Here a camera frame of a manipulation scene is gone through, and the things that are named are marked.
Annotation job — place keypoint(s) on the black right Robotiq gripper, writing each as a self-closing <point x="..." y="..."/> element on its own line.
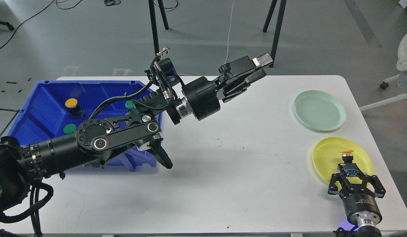
<point x="361" y="204"/>

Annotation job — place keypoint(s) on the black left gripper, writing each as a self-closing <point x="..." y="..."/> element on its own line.
<point x="201" y="93"/>

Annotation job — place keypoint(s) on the green push button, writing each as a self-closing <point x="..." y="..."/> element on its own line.
<point x="69" y="128"/>
<point x="129" y="105"/>

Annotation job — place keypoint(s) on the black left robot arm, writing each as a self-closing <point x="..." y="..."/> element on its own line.
<point x="117" y="125"/>

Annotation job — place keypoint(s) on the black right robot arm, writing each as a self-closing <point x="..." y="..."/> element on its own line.
<point x="358" y="230"/>

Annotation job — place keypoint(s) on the yellow plate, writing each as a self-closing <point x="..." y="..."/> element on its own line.
<point x="326" y="156"/>

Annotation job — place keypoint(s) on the light green plate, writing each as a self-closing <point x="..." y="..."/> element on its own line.
<point x="319" y="111"/>

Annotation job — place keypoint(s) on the yellow push button back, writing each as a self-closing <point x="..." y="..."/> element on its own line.
<point x="74" y="109"/>

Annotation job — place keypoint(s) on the black tripod legs right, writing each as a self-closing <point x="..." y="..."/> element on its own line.
<point x="279" y="22"/>

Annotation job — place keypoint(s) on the white office chair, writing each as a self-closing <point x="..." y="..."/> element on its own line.
<point x="401" y="78"/>

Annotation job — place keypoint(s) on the blue plastic bin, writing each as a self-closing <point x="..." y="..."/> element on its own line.
<point x="44" y="114"/>

